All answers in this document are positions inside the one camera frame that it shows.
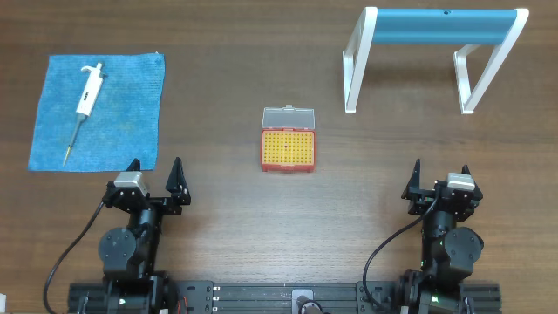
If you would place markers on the white pipette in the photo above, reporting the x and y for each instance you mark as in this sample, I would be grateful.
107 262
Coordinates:
89 93

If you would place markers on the white and blue stand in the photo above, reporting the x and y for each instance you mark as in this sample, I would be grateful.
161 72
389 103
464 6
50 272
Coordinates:
436 25

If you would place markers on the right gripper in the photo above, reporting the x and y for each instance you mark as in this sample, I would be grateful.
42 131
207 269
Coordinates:
440 202

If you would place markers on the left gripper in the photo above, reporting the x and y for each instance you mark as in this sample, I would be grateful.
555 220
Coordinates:
157 205

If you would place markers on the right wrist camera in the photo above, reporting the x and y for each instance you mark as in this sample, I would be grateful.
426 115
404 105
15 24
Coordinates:
460 181

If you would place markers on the mounting rail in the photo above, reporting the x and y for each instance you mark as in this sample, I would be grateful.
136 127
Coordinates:
261 296

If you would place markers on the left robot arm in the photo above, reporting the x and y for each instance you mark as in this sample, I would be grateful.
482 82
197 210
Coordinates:
131 248

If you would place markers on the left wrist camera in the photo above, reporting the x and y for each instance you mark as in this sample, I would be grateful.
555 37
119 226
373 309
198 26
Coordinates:
129 181

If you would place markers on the red and yellow tip box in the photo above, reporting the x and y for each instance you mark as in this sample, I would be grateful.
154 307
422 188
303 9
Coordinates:
287 150

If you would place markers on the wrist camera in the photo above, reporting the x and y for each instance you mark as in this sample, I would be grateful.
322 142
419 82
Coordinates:
129 181
460 181

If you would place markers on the blue cloth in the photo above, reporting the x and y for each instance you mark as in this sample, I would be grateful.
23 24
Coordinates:
126 109

